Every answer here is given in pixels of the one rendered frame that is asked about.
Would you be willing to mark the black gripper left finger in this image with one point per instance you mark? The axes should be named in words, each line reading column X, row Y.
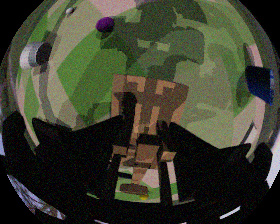
column 86, row 150

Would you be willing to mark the dark blue cylinder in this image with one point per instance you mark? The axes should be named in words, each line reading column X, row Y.
column 259, row 81

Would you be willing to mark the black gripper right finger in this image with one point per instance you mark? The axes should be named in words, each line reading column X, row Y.
column 197, row 163

